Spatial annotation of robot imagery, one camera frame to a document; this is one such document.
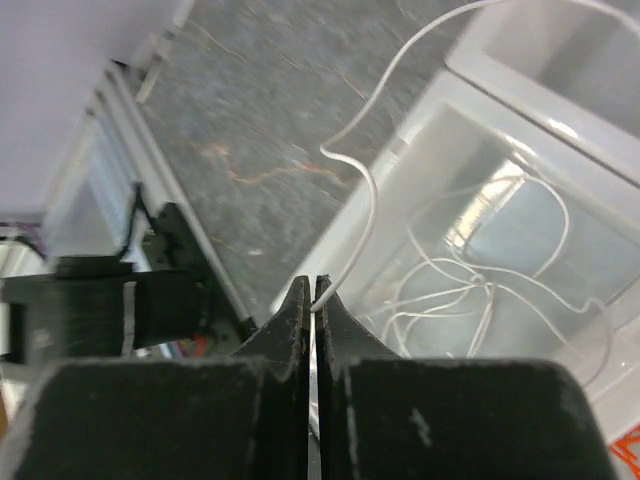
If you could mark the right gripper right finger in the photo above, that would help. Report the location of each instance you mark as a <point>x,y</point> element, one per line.
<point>382,416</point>

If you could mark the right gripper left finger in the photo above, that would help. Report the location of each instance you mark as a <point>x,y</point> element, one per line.
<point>242,416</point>

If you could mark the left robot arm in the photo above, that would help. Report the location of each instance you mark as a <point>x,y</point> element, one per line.
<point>52,318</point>

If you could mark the white compartment tray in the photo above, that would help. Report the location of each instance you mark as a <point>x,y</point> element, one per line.
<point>507,221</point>

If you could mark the slotted cable duct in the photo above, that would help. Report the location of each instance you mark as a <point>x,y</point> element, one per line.
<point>91,208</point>

